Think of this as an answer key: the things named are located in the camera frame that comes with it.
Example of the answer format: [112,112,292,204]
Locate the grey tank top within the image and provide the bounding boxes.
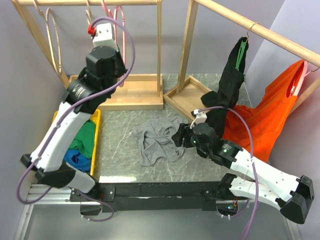
[132,116,188,167]

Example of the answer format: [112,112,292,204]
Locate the yellow plastic bin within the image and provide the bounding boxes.
[52,108,102,177]

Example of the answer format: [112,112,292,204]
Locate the wooden clothes rack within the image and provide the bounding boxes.
[12,0,164,111]
[163,0,320,121]

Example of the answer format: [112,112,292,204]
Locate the right wooden clothes rack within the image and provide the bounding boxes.
[163,0,320,121]

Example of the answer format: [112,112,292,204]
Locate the left beige wooden hanger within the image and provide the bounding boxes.
[32,0,63,75]

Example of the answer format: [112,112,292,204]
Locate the blue garment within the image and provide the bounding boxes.
[63,148,92,173]

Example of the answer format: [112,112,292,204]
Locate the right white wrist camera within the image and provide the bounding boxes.
[189,109,207,129]

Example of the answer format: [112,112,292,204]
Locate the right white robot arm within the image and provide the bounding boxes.
[171,123,315,225]

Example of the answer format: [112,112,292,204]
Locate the green garment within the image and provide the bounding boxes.
[68,120,96,159]

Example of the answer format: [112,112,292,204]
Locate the pink plastic hanger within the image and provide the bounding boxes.
[100,0,127,88]

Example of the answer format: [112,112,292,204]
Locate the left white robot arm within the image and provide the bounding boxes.
[21,45,127,201]

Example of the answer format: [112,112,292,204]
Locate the light pink hanger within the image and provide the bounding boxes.
[286,60,319,98]

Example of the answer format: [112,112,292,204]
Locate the orange garment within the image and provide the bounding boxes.
[233,59,303,163]

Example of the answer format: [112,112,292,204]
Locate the beige wooden hanger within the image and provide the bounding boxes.
[85,0,92,25]
[32,0,63,75]

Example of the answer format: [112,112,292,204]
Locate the green plastic hanger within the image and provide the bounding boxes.
[235,22,260,70]

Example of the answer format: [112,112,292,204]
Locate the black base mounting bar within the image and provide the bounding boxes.
[69,180,249,217]

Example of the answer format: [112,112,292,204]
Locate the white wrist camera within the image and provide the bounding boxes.
[92,23,119,51]
[189,109,207,129]

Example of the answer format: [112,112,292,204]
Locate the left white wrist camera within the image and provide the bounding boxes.
[92,23,119,51]

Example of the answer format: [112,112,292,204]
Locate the left wooden clothes rack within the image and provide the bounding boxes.
[12,0,164,111]

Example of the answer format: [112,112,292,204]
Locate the black garment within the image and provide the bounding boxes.
[201,37,249,138]

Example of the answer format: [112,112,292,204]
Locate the middle beige wooden hanger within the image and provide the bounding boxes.
[85,0,92,25]

